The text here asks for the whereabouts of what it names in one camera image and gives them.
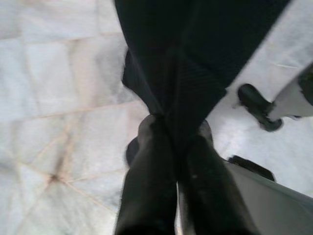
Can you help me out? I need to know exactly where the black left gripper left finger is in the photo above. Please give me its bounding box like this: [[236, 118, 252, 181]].
[[114, 115, 179, 235]]

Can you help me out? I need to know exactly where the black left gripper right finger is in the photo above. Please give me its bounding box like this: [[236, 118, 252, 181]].
[[178, 120, 260, 235]]

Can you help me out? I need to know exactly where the black printed polo shirt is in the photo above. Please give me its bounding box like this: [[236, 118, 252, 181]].
[[114, 0, 293, 184]]

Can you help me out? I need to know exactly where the black robot left foot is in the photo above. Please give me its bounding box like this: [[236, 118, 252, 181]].
[[228, 155, 276, 182]]

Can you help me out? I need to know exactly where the black robot foot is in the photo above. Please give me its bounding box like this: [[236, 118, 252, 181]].
[[237, 83, 283, 133], [228, 155, 276, 182]]

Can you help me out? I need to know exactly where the black robot right foot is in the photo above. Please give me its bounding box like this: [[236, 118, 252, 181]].
[[237, 83, 283, 133]]

